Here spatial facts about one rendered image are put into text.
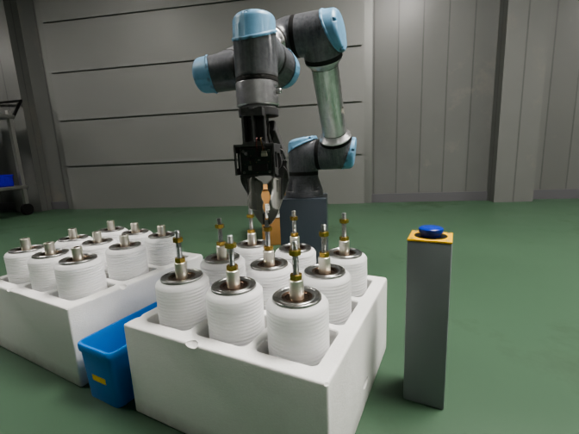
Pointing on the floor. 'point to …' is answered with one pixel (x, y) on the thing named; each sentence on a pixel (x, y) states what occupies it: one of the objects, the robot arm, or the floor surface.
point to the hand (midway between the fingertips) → (267, 216)
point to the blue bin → (109, 362)
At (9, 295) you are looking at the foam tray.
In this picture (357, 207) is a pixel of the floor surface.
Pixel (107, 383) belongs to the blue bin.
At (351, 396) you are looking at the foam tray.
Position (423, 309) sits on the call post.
